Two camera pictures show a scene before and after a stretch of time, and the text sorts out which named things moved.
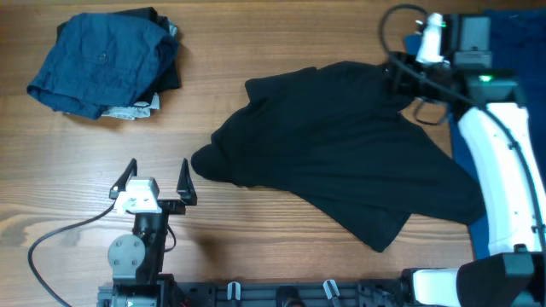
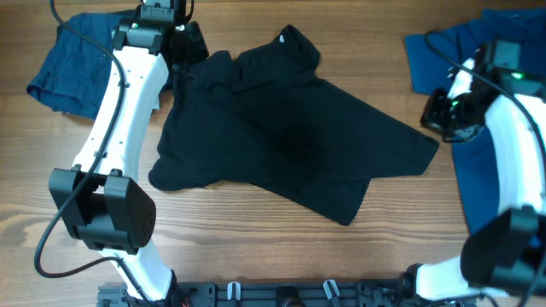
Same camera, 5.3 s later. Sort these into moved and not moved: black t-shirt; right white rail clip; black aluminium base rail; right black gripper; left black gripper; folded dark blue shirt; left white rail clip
Moved: right black gripper; black t-shirt; left black gripper
Not moved: black aluminium base rail; left white rail clip; folded dark blue shirt; right white rail clip
